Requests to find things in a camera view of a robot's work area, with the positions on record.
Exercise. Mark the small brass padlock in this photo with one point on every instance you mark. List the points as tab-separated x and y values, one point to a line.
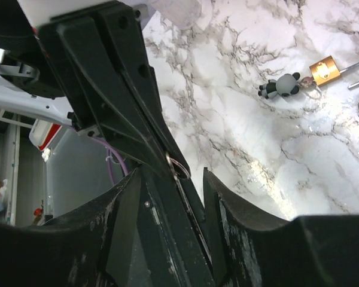
326	71

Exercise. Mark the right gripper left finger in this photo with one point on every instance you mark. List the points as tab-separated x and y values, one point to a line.
88	246

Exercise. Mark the small key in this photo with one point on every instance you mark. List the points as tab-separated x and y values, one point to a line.
177	168

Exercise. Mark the astronaut keychain with keys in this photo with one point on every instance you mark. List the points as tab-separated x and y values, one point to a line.
287	85

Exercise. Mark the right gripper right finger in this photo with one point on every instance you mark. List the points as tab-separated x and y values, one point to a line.
251	247

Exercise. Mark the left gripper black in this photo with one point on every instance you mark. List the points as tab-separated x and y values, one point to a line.
98	57

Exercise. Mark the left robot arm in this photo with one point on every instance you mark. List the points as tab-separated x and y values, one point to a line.
24	63

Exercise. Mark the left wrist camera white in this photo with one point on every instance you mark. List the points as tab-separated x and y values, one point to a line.
39	12

